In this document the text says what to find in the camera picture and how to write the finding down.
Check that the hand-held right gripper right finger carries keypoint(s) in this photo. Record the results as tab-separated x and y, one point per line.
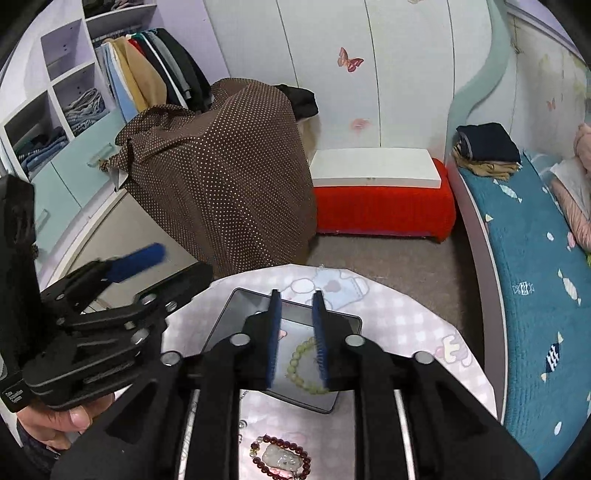
319	341

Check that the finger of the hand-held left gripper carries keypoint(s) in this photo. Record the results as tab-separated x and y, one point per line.
136	263
184	284

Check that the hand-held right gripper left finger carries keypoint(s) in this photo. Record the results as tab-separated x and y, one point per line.
272	341

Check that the dark grey tray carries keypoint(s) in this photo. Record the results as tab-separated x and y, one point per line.
295	323

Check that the person's left hand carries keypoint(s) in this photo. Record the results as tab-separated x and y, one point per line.
51	422

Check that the pink checked tablecloth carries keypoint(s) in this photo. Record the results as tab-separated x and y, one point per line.
406	323

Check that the lilac wardrobe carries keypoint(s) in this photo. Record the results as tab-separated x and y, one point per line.
74	184

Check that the blue folded clothes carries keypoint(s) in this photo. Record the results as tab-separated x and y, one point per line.
41	150

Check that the brown dotted cloth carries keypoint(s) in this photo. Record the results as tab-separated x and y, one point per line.
221	175

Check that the red bench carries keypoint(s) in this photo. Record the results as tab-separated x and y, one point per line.
383	207

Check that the grey striped folded clothes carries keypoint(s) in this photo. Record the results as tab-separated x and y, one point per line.
85	110

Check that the white cushion board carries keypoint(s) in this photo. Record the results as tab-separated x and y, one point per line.
374	166

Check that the row of hanging clothes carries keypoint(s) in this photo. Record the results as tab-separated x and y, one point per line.
152	74

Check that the teal printed bed sheet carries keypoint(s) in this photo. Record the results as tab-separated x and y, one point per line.
531	258

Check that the tan folded garment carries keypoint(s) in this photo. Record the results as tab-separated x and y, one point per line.
485	170

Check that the black folded garment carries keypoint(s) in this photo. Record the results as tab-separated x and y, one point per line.
491	141

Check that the pink pillow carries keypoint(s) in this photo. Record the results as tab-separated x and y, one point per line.
575	203

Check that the white pillow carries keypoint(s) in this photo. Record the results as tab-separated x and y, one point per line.
570	177

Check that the grey bed frame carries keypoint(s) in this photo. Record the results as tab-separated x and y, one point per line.
480	258

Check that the pink butterfly wall sticker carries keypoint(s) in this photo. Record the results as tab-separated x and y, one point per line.
348	59

